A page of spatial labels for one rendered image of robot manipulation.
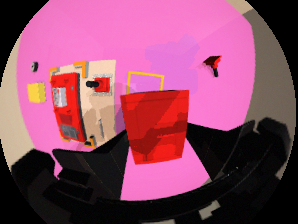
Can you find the yellow rectangular block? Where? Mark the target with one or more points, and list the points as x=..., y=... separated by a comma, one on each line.
x=36, y=92

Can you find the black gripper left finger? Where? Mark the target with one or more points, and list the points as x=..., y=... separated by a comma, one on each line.
x=106, y=163

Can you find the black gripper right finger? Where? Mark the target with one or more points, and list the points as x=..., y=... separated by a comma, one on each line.
x=214, y=147

